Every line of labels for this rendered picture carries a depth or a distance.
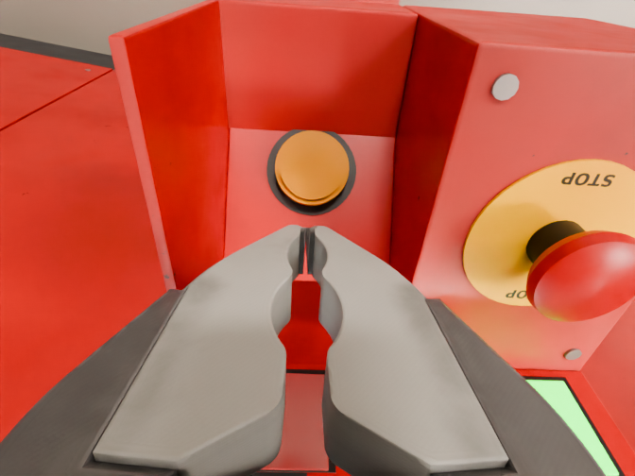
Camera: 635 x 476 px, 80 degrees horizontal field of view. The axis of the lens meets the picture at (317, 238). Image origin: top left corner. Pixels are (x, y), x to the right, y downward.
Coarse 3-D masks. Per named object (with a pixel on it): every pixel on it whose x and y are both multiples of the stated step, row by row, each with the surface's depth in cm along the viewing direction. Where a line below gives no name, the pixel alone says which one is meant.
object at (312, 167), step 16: (288, 144) 19; (304, 144) 19; (320, 144) 19; (336, 144) 20; (288, 160) 19; (304, 160) 19; (320, 160) 19; (336, 160) 19; (288, 176) 19; (304, 176) 19; (320, 176) 19; (336, 176) 19; (288, 192) 20; (304, 192) 19; (320, 192) 19; (336, 192) 20
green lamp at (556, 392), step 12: (540, 384) 20; (552, 384) 20; (564, 384) 20; (552, 396) 19; (564, 396) 19; (564, 408) 19; (576, 408) 19; (576, 420) 18; (576, 432) 18; (588, 432) 18; (588, 444) 17; (600, 444) 17; (600, 456) 17; (612, 468) 16
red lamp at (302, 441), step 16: (288, 384) 19; (304, 384) 19; (320, 384) 19; (288, 400) 18; (304, 400) 18; (320, 400) 18; (288, 416) 17; (304, 416) 17; (320, 416) 17; (288, 432) 17; (304, 432) 17; (320, 432) 17; (288, 448) 16; (304, 448) 16; (320, 448) 16; (272, 464) 16; (288, 464) 16; (304, 464) 16; (320, 464) 16
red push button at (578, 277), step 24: (552, 240) 14; (576, 240) 13; (600, 240) 12; (624, 240) 12; (552, 264) 13; (576, 264) 13; (600, 264) 12; (624, 264) 12; (528, 288) 14; (552, 288) 13; (576, 288) 13; (600, 288) 13; (624, 288) 13; (552, 312) 14; (576, 312) 14; (600, 312) 14
